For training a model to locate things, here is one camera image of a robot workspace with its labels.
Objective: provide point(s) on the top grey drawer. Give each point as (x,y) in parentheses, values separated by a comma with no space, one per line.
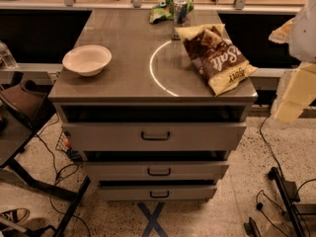
(154,136)

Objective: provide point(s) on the brown chair seat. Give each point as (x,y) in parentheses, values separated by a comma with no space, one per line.
(27,101)

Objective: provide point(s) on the grey drawer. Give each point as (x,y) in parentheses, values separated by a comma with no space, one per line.
(141,193)
(154,136)
(156,171)

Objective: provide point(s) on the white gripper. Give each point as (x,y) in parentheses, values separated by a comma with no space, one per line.
(305,34)

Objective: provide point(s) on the black metal stand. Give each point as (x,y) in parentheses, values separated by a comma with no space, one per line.
(294,210)

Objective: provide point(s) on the silver drink can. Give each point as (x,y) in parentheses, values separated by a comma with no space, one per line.
(179,16)

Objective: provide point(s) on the bottom grey drawer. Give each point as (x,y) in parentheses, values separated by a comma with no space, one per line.
(141,193)

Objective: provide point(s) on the black table frame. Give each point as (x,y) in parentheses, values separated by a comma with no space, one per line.
(14,137)

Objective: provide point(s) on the brown chip bag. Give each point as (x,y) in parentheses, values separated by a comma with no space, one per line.
(217,59)

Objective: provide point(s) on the clear plastic water bottle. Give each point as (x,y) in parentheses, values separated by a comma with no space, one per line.
(7,57)

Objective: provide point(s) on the blue tape cross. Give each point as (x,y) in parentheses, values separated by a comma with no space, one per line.
(152,219)

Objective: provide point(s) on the black and white sneaker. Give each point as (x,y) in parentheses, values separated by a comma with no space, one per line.
(18,215)

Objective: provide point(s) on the middle grey drawer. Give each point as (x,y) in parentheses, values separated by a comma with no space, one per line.
(156,171)

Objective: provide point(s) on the white paper bowl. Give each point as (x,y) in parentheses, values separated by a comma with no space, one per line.
(87,60)

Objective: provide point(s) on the wire basket with items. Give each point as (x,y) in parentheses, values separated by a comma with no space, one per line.
(64,146)

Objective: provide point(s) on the green chip bag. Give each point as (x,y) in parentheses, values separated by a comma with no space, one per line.
(165,11)

